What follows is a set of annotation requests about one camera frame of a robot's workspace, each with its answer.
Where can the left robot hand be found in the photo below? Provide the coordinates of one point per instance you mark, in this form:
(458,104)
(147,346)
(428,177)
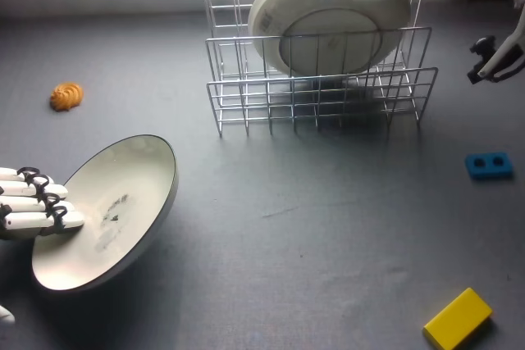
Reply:
(28,202)

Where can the white plate with black rim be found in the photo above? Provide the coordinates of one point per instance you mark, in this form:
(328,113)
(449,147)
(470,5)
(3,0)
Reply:
(123,186)
(328,10)

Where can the orange swirl cookie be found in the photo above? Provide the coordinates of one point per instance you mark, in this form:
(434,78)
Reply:
(67,96)

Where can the yellow rectangular block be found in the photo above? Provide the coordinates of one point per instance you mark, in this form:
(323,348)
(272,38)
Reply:
(459,319)

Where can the blue block with two holes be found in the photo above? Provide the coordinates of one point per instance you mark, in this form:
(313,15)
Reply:
(489,166)

